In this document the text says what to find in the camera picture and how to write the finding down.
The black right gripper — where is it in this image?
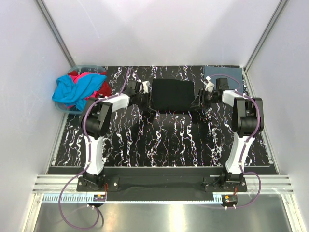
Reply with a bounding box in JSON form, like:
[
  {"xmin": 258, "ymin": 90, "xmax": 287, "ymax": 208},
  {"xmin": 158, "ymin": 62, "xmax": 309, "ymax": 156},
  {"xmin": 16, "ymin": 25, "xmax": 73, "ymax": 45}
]
[{"xmin": 189, "ymin": 88, "xmax": 219, "ymax": 110}]

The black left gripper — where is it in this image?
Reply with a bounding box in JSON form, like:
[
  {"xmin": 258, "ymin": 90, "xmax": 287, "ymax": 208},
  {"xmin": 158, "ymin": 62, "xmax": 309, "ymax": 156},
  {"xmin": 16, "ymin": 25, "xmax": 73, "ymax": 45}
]
[{"xmin": 135, "ymin": 91, "xmax": 156, "ymax": 112}]

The black t shirt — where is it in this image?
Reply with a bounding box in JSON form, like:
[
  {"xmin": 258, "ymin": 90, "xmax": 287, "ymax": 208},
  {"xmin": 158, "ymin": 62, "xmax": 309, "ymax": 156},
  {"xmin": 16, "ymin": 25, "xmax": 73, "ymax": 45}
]
[{"xmin": 151, "ymin": 79, "xmax": 195, "ymax": 111}]

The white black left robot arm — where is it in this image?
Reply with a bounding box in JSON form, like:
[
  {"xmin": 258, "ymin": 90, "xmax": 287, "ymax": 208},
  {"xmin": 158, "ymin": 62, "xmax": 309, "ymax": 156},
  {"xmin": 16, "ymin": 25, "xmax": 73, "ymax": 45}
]
[{"xmin": 78, "ymin": 80, "xmax": 150, "ymax": 191}]

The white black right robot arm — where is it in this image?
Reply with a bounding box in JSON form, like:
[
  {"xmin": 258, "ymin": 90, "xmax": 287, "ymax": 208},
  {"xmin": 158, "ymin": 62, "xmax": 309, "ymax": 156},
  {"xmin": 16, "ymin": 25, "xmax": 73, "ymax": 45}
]
[{"xmin": 190, "ymin": 74, "xmax": 264, "ymax": 192}]

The folded grey-blue t shirt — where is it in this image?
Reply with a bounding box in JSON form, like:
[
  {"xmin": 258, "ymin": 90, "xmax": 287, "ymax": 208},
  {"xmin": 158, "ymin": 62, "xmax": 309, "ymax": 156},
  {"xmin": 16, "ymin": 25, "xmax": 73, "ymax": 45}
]
[{"xmin": 204, "ymin": 66, "xmax": 244, "ymax": 93}]

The red t shirt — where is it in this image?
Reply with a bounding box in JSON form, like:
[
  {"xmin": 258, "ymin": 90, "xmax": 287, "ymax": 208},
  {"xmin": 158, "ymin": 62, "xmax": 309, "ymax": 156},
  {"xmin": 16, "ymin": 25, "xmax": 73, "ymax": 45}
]
[{"xmin": 68, "ymin": 71, "xmax": 112, "ymax": 100}]

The teal plastic laundry basket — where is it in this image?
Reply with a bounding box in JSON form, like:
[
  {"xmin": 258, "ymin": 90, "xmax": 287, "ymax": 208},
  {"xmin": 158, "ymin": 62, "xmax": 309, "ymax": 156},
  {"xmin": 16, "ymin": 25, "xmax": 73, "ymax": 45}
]
[{"xmin": 54, "ymin": 65, "xmax": 107, "ymax": 115}]

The pink t shirt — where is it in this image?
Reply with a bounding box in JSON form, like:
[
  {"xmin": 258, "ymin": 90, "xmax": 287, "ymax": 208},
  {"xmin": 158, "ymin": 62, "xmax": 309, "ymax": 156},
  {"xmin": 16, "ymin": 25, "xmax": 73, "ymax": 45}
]
[{"xmin": 71, "ymin": 72, "xmax": 106, "ymax": 111}]

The bright blue t shirt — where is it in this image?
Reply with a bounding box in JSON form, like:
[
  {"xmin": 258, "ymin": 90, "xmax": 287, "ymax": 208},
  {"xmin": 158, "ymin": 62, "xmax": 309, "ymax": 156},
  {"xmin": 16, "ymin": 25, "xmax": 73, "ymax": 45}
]
[{"xmin": 52, "ymin": 72, "xmax": 107, "ymax": 111}]

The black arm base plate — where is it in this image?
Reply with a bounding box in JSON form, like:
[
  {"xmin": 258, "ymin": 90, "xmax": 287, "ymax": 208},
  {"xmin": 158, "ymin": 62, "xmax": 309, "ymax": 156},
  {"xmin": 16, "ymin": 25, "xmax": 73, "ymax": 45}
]
[{"xmin": 77, "ymin": 167, "xmax": 247, "ymax": 199}]

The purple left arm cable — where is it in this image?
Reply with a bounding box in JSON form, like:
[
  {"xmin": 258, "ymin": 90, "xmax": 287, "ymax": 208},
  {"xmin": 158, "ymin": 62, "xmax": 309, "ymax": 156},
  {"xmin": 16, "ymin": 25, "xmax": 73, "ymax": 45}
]
[{"xmin": 59, "ymin": 68, "xmax": 142, "ymax": 229}]

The white slotted cable duct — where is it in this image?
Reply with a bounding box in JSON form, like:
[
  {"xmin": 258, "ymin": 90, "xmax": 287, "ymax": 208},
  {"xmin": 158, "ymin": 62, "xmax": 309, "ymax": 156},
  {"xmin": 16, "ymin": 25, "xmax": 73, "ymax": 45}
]
[{"xmin": 42, "ymin": 193, "xmax": 223, "ymax": 204}]

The aluminium frame post right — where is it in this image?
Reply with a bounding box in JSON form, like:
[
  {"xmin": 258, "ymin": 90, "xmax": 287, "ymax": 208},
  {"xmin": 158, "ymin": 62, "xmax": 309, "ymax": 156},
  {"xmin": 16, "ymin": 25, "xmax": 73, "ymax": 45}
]
[{"xmin": 243, "ymin": 0, "xmax": 289, "ymax": 72}]

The aluminium frame post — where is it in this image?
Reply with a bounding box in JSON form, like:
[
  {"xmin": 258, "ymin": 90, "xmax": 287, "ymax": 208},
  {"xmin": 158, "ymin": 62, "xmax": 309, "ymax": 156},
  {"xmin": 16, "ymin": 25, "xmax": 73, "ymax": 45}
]
[
  {"xmin": 34, "ymin": 0, "xmax": 76, "ymax": 67},
  {"xmin": 243, "ymin": 0, "xmax": 289, "ymax": 72}
]

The aluminium front rail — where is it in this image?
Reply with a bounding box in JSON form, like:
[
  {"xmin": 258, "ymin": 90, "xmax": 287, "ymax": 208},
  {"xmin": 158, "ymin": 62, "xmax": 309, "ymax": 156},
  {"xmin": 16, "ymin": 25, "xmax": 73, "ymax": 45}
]
[{"xmin": 32, "ymin": 175, "xmax": 82, "ymax": 193}]

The aluminium frame post left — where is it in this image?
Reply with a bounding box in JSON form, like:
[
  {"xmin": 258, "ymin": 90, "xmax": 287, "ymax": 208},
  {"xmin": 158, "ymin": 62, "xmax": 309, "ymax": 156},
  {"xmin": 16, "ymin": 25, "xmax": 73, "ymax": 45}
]
[{"xmin": 34, "ymin": 0, "xmax": 76, "ymax": 67}]

